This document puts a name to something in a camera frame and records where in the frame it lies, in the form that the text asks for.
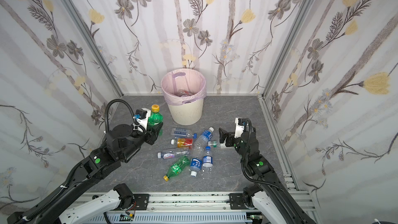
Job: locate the tall clear bottle blue label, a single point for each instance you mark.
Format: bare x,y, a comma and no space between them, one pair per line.
201,142

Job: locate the clear bottle blue cap flat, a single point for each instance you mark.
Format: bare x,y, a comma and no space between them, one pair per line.
183,133

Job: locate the clear bottle purple label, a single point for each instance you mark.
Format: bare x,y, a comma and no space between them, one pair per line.
173,153

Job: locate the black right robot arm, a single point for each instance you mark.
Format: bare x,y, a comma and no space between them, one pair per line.
267,193

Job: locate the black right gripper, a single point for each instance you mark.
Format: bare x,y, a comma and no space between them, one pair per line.
230,138

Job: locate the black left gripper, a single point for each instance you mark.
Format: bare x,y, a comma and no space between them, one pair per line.
152,132

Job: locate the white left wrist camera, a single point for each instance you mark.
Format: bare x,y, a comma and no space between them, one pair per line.
140,122

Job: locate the clear bottle green cap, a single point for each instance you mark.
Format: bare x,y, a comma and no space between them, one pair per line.
217,144

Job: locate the orange red drink bottle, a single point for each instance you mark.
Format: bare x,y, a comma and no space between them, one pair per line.
182,143

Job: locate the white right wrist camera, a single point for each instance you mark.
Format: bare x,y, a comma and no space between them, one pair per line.
240,127

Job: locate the pink bin liner bag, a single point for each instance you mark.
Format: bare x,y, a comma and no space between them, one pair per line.
186,79

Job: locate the cream plastic waste bin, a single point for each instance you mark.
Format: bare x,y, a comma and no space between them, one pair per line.
187,114

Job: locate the clear bottle blue cap upright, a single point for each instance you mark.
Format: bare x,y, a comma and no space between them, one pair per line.
207,160

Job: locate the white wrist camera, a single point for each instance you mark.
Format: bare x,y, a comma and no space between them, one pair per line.
140,122
240,127

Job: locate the green bottle yellow cap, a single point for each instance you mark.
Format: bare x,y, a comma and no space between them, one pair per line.
184,93

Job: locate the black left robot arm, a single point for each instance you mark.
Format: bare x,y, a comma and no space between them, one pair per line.
121,144

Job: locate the white cable duct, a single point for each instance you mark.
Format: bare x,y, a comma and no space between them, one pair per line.
180,218

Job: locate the clear bottle white cap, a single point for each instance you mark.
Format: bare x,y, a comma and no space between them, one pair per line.
195,165

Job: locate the aluminium mounting rail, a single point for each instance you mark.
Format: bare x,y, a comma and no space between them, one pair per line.
162,202

